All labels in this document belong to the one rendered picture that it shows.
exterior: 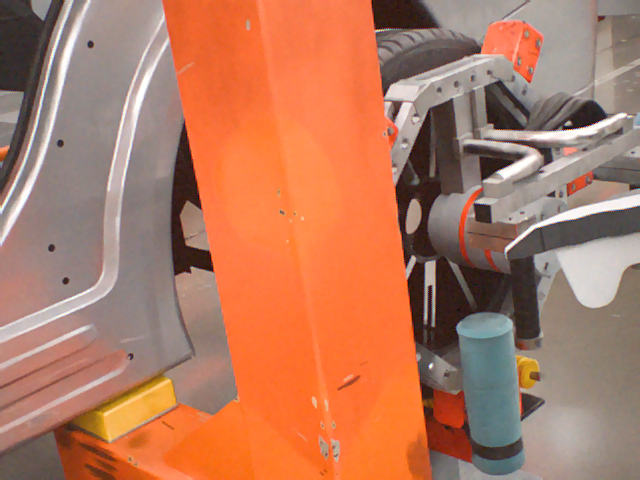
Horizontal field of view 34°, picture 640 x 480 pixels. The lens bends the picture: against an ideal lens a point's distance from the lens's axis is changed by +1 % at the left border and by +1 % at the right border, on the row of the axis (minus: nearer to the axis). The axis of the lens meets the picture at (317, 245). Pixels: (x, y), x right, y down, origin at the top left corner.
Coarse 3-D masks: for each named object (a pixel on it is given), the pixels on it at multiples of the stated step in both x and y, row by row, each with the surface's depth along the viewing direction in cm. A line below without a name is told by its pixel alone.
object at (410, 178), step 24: (432, 120) 179; (504, 120) 190; (432, 144) 179; (408, 168) 176; (432, 168) 180; (480, 168) 201; (408, 192) 177; (432, 192) 188; (408, 240) 179; (408, 264) 179; (432, 264) 184; (408, 288) 208; (432, 288) 185; (456, 288) 192; (480, 288) 198; (432, 312) 186; (456, 312) 197; (480, 312) 194; (432, 336) 187; (456, 336) 190
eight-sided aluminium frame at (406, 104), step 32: (448, 64) 172; (480, 64) 169; (512, 64) 175; (384, 96) 163; (416, 96) 159; (448, 96) 164; (512, 96) 177; (416, 128) 160; (544, 160) 189; (544, 288) 192; (512, 320) 190; (416, 352) 167; (448, 352) 183; (448, 384) 174
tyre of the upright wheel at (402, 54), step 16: (384, 32) 176; (400, 32) 173; (416, 32) 172; (432, 32) 174; (448, 32) 176; (384, 48) 167; (400, 48) 168; (416, 48) 170; (432, 48) 173; (448, 48) 176; (464, 48) 179; (480, 48) 182; (384, 64) 165; (400, 64) 167; (416, 64) 170; (432, 64) 173; (384, 80) 165; (512, 128) 192; (496, 304) 197
